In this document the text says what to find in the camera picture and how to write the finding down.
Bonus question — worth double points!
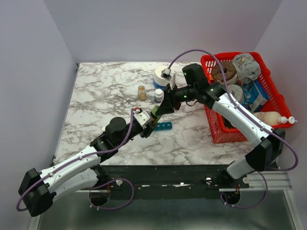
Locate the white pill bottle blue label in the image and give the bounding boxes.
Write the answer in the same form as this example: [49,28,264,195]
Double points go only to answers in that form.
[154,89,164,103]

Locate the grey crumpled bag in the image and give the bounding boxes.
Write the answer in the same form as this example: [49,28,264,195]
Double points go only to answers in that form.
[232,53,261,84]

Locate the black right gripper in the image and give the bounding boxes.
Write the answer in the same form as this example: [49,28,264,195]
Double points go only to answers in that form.
[156,83,197,115]

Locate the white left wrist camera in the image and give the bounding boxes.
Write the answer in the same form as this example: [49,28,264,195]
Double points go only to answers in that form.
[133,109,152,128]

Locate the grey wrapped roll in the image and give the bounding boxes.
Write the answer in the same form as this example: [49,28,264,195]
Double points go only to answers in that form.
[227,84,244,104]

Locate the clear jar yellow capsules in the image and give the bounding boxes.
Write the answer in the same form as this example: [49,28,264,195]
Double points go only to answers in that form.
[138,85,147,101]

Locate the red plastic basket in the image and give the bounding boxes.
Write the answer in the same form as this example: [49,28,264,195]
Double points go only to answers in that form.
[205,52,292,144]

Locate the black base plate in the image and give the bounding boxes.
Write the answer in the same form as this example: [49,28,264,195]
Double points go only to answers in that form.
[49,164,281,201]

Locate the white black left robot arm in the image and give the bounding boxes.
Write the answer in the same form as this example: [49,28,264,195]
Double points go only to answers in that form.
[16,111,160,217]

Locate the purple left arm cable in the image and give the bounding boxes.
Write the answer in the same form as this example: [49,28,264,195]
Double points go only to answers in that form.
[15,107,142,211]

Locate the blue carton box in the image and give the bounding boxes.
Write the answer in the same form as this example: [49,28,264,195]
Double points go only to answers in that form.
[242,80,270,112]

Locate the white paper roll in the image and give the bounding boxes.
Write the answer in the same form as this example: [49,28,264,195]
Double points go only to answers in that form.
[154,65,172,87]

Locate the cream squeeze bottle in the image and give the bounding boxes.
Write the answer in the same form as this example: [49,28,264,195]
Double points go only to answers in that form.
[253,111,297,126]

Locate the green pill bottle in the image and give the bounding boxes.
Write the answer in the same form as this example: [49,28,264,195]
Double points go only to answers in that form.
[151,105,161,122]

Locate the aluminium rail frame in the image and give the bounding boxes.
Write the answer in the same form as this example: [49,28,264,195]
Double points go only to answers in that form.
[38,170,293,192]

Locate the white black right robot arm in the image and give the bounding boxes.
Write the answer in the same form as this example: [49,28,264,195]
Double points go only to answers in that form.
[155,63,285,188]

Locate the brown wrapped roll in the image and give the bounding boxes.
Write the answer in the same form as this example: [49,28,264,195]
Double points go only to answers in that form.
[211,61,237,85]

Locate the teal weekly pill organizer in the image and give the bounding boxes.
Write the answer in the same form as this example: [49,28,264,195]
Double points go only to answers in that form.
[154,122,173,131]

